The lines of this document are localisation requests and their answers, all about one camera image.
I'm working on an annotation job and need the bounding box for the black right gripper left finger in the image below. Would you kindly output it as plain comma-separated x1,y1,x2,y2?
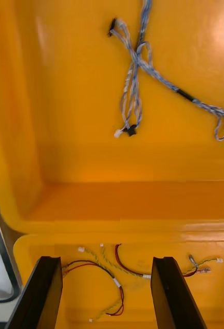
5,256,63,329

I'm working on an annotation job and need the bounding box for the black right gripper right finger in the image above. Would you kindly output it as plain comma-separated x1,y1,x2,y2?
150,256,208,329

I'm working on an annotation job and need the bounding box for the yellow-orange plastic bin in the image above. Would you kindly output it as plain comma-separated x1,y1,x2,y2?
13,231,224,329
0,0,224,236

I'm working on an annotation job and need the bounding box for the steel tray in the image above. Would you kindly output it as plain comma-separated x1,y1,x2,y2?
0,167,24,304

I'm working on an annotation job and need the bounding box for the blue-white harness with black sleeve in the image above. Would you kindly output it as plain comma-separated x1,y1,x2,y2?
107,17,224,146

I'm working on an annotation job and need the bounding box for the red black green-yellow wire harness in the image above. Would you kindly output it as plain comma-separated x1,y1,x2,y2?
61,246,125,323
99,243,224,280

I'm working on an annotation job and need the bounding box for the blue-white wire harness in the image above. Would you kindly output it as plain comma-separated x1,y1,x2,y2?
114,0,154,138

